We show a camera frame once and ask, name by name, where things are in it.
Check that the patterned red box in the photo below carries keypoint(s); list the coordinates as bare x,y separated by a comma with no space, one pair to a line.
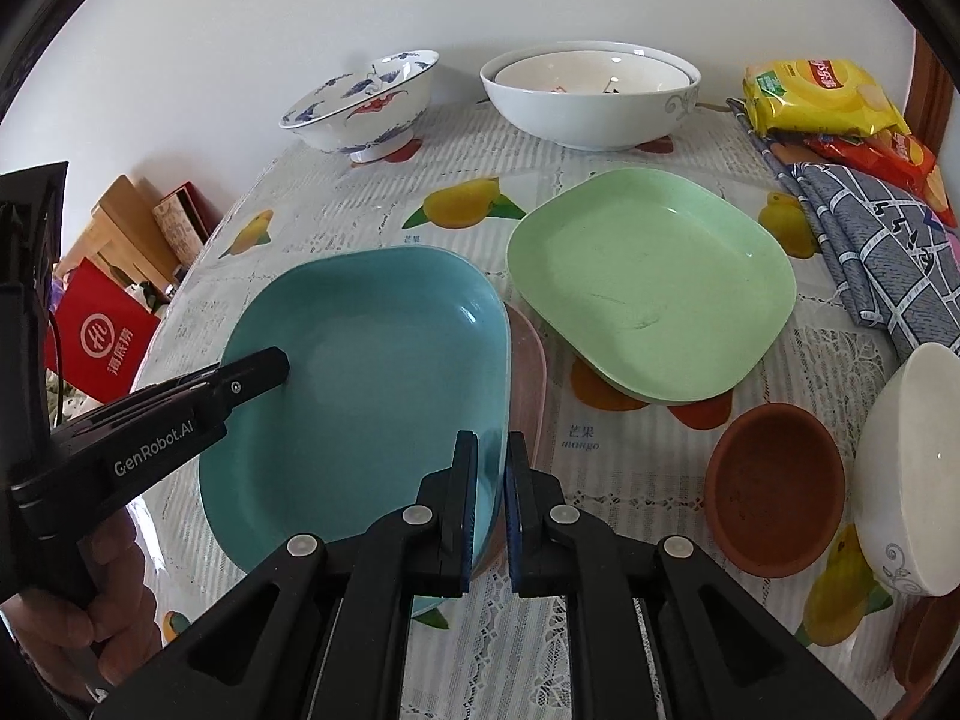
186,221

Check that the pink square plate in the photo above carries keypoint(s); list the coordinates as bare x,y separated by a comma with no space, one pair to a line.
529,378

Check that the fruit print tablecloth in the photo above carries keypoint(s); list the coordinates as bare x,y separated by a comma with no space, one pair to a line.
498,656

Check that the red orange chips bag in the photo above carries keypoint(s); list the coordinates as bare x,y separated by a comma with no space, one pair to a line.
901,160

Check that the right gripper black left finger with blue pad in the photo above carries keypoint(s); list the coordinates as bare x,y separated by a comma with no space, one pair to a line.
319,630

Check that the large white bowl grey scrolls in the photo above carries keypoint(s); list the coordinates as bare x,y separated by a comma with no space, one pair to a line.
593,122

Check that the green square plate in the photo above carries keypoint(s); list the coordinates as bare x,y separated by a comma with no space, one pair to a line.
670,293

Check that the grey checked folded cloth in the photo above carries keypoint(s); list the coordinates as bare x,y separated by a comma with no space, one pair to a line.
892,260

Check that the brown wooden corner trim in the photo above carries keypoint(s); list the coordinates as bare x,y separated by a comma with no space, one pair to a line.
930,96

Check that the teal square plate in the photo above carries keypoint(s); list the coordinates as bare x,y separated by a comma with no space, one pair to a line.
393,353

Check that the brown clay dish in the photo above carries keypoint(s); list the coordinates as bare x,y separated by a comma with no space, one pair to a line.
923,640
774,490

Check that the inner white lemon bowl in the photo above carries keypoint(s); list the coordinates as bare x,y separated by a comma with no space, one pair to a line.
593,72

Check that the yellow chips bag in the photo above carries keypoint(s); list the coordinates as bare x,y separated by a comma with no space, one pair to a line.
819,96

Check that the blue red patterned footed bowl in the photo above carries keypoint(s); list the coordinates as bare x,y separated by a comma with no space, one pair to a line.
369,113

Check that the white bowl blue trim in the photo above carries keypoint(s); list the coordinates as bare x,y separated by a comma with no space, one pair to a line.
904,486

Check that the person's left hand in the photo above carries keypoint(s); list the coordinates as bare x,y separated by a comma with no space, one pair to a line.
122,616

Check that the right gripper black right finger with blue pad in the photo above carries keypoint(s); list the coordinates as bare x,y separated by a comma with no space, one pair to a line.
655,630

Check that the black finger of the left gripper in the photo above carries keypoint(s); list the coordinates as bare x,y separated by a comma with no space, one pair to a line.
240,382

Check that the wooden board by wall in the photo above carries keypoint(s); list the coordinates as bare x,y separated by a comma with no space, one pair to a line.
122,235

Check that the red gift bag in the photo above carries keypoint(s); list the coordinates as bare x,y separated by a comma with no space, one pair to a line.
104,334

